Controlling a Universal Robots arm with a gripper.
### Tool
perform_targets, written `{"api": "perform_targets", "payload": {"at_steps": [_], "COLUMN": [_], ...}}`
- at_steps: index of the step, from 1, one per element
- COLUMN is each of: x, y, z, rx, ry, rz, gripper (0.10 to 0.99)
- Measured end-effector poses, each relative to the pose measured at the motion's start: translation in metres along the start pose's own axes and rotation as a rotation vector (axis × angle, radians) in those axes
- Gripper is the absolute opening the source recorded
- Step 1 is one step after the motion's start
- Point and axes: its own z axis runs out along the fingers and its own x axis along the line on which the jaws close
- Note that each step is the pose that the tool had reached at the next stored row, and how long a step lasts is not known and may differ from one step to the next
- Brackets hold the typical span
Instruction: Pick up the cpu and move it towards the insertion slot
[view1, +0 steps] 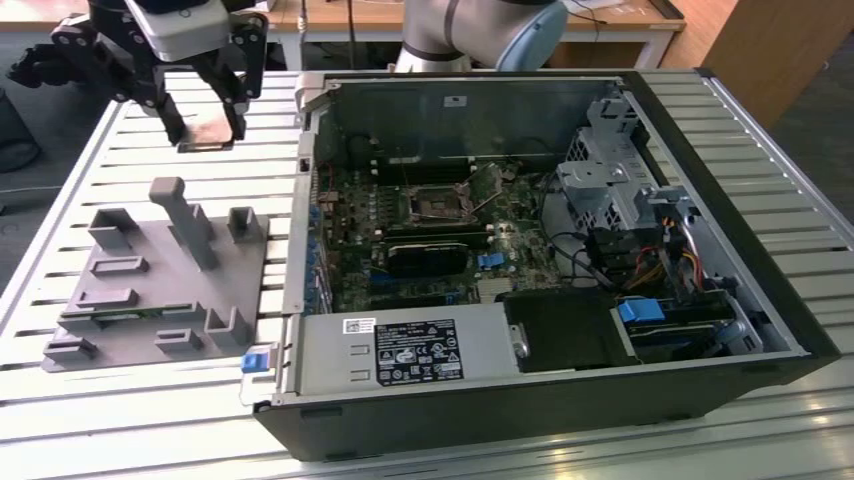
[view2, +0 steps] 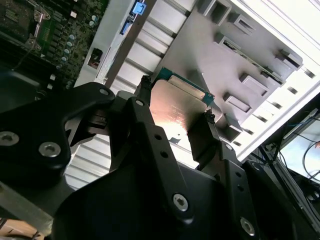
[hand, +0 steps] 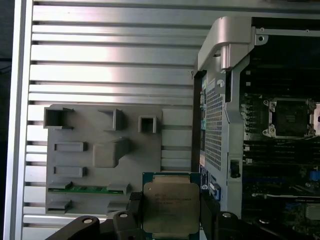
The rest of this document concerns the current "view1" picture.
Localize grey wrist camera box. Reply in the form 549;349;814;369
132;0;231;64

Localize black RAM slot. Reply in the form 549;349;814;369
380;225;483;238
384;232;489;247
383;169;469;185
379;158;469;174

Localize wooden desk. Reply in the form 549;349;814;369
0;0;689;71

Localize green RAM stick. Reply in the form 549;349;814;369
90;309;168;321

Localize blue disk carrier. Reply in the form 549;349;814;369
617;298;666;326

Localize metal socket cover frame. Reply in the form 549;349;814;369
457;162;514;211

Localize silver metal drive cage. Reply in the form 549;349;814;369
557;97;669;236

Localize silver power supply unit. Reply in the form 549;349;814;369
292;304;522;396

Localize black open PC case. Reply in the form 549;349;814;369
236;69;842;462

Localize silver square CPU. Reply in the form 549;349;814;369
176;112;236;153

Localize green motherboard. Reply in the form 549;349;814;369
310;159;569;314

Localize thin metal locking lever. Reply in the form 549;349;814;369
469;174;515;215

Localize black wire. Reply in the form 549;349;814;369
546;230;629;291

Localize yellow red wire bundle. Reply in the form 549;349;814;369
633;242;709;292

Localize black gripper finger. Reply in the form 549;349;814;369
192;13;271;142
110;45;188;147

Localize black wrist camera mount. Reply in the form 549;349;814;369
5;14;92;92

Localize black plastic shroud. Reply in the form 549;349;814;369
503;292;633;374

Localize black graphics card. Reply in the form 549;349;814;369
384;242;469;279

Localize grey plastic parts rack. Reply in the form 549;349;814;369
40;175;272;374

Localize wooden cabinet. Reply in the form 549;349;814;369
659;0;835;129

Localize silver chipset heatsink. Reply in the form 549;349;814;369
479;279;519;302

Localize CPU socket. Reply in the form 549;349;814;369
403;185;479;224

